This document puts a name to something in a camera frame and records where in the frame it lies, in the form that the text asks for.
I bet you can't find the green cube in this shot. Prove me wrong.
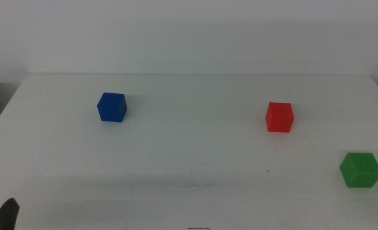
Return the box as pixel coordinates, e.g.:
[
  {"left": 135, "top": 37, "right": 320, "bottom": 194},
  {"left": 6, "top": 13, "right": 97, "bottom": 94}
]
[{"left": 339, "top": 152, "right": 378, "bottom": 188}]

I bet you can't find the red cube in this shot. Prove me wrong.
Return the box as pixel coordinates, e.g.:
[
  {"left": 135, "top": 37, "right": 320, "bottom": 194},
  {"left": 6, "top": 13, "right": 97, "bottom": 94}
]
[{"left": 265, "top": 102, "right": 295, "bottom": 134}]

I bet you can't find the blue cube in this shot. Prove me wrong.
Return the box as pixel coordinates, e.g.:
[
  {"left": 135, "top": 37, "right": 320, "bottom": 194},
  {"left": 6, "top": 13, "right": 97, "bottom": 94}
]
[{"left": 96, "top": 92, "right": 128, "bottom": 123}]

